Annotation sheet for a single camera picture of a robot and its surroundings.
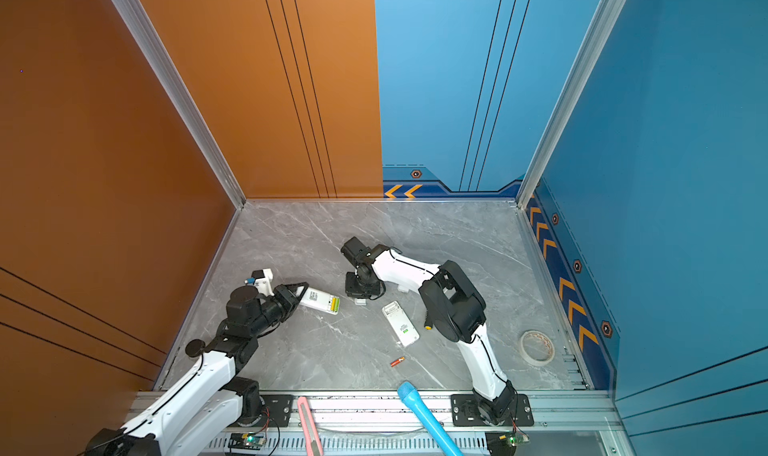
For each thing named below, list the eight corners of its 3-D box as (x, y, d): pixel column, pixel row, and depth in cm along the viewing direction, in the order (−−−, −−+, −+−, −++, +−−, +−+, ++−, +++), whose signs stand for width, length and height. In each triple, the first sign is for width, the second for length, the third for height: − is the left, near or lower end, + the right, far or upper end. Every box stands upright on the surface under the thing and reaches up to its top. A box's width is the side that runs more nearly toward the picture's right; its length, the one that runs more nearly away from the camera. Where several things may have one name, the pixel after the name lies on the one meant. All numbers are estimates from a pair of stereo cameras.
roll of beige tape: (524, 366, 82) (527, 364, 80) (515, 333, 88) (517, 330, 86) (556, 366, 82) (560, 364, 80) (545, 333, 88) (548, 330, 86)
